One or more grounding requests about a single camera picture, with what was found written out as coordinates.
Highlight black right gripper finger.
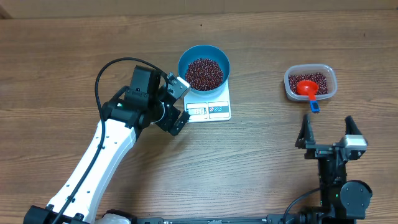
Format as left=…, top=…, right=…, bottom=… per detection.
left=345, top=116, right=362, bottom=135
left=295, top=114, right=316, bottom=149

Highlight red measuring scoop blue handle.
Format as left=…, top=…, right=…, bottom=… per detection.
left=297, top=80, right=320, bottom=113

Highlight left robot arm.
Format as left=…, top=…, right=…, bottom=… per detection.
left=23, top=66, right=190, bottom=224

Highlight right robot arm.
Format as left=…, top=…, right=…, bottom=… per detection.
left=294, top=114, right=373, bottom=223

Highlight white digital kitchen scale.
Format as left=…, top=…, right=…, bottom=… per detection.
left=184, top=81, right=231, bottom=123

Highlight red beans in bowl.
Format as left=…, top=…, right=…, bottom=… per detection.
left=185, top=58, right=224, bottom=91

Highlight teal plastic bowl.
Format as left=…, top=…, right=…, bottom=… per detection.
left=178, top=45, right=231, bottom=93

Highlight red adzuki beans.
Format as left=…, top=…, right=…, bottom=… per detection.
left=288, top=72, right=329, bottom=95

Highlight clear plastic food container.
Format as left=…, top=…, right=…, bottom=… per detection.
left=284, top=63, right=338, bottom=101

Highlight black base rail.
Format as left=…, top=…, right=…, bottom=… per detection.
left=102, top=208, right=355, bottom=224

